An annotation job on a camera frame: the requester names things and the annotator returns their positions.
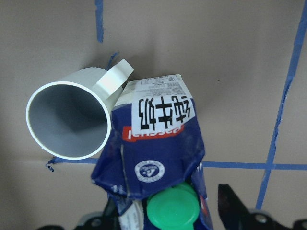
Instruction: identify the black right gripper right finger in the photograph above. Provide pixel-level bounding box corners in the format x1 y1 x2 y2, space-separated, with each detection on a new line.
218 184 250 230

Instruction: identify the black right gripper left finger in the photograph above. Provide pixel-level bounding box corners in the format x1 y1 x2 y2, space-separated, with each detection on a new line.
102 199 120 230

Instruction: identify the blue white milk carton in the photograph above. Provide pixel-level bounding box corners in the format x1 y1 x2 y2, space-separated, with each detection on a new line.
92 74 212 230

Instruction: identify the grey white plastic mug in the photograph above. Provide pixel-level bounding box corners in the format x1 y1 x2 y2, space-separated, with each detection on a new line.
26 59 134 160

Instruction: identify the brown paper table cover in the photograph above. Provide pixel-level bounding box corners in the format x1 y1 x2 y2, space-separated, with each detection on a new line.
0 0 307 230

